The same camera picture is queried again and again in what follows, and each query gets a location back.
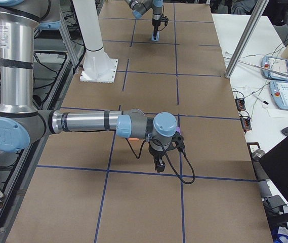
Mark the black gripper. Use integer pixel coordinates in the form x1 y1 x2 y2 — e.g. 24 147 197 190
152 15 169 38
149 143 166 173

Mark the light blue foam block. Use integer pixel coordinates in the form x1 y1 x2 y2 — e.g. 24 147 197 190
151 35 159 42

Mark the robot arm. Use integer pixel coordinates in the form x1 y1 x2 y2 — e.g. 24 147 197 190
0 1 182 172
125 0 169 42

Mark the purple foam block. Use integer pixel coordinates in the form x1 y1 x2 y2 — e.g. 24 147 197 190
176 127 182 134

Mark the orange power connector box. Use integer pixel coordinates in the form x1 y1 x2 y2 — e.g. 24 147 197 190
235 98 245 111

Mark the black marker pen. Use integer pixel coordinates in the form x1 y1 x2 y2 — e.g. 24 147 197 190
252 93 269 105

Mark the upper teach pendant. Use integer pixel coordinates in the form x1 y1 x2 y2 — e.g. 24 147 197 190
262 56 288 81

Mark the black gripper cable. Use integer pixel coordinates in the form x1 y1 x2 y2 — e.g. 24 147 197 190
126 136 196 185

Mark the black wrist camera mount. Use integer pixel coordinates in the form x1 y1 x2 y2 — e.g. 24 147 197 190
171 132 185 153

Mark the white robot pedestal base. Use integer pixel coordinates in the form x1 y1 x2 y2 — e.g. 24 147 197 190
73 0 118 83

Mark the aluminium frame post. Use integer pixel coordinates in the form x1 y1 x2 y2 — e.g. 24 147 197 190
224 0 269 78

